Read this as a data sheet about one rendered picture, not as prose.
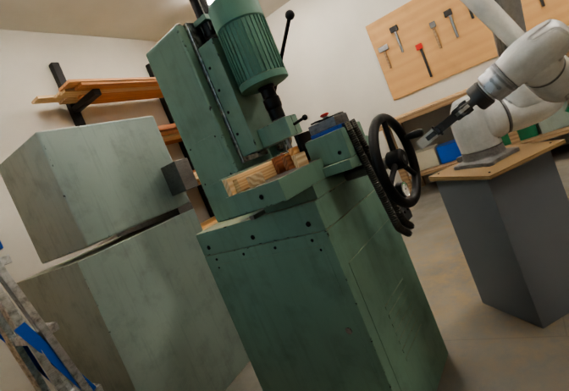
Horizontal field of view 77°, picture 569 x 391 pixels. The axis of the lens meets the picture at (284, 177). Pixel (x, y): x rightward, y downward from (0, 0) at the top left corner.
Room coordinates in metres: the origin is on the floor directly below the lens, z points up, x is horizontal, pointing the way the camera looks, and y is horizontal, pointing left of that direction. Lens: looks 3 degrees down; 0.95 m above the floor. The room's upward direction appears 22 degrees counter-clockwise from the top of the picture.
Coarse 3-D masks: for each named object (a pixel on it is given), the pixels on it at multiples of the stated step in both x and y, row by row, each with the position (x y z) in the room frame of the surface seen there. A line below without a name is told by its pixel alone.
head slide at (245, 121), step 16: (208, 48) 1.29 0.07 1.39; (208, 64) 1.31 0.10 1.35; (224, 64) 1.28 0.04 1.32; (224, 80) 1.28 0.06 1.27; (224, 96) 1.30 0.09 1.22; (240, 96) 1.29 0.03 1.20; (256, 96) 1.35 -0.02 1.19; (224, 112) 1.32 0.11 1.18; (240, 112) 1.27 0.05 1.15; (256, 112) 1.33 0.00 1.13; (240, 128) 1.29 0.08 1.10; (256, 128) 1.30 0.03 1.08; (240, 144) 1.31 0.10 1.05; (256, 144) 1.27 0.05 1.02
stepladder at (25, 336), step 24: (0, 240) 1.04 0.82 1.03; (0, 264) 1.00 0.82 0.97; (0, 288) 1.00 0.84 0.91; (0, 312) 1.10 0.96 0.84; (24, 312) 1.03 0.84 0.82; (0, 336) 1.10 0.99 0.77; (24, 336) 0.99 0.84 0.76; (48, 336) 1.03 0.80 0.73; (24, 360) 1.10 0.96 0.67; (48, 360) 1.02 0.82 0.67; (96, 384) 1.11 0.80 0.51
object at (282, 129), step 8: (280, 120) 1.23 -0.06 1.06; (288, 120) 1.22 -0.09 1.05; (296, 120) 1.26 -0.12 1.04; (264, 128) 1.27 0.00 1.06; (272, 128) 1.26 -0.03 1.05; (280, 128) 1.23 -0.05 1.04; (288, 128) 1.22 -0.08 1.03; (296, 128) 1.25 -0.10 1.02; (264, 136) 1.28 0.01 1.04; (272, 136) 1.26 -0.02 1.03; (280, 136) 1.24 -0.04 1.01; (288, 136) 1.22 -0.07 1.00; (264, 144) 1.29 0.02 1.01; (272, 144) 1.27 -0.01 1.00
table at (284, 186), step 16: (320, 160) 1.08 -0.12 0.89; (352, 160) 1.03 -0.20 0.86; (288, 176) 0.95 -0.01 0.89; (304, 176) 1.00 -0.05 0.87; (320, 176) 1.06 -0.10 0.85; (240, 192) 1.00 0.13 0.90; (256, 192) 0.97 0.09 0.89; (272, 192) 0.93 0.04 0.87; (288, 192) 0.93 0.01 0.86; (240, 208) 1.01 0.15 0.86; (256, 208) 0.98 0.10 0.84
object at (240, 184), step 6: (264, 168) 1.12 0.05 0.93; (270, 168) 1.14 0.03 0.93; (246, 174) 1.06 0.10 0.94; (264, 174) 1.11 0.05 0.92; (270, 174) 1.13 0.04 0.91; (276, 174) 1.15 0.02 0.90; (234, 180) 1.03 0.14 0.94; (240, 180) 1.03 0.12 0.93; (246, 180) 1.05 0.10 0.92; (240, 186) 1.02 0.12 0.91; (246, 186) 1.04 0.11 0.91
